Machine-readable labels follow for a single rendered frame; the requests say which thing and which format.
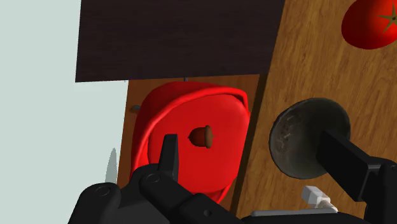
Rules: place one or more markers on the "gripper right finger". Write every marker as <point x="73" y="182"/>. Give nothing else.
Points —
<point x="347" y="164"/>

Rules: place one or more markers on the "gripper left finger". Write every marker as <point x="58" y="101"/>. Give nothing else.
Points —
<point x="149" y="201"/>

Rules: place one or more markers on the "dark grey bowl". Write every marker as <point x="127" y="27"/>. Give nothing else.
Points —
<point x="291" y="139"/>

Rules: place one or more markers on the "red round lidded pot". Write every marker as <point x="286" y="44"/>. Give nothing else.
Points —
<point x="211" y="161"/>

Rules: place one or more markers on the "brown wooden chest of drawers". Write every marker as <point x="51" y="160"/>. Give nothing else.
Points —
<point x="310" y="77"/>

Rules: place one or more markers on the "red tomato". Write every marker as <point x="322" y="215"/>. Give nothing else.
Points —
<point x="363" y="28"/>

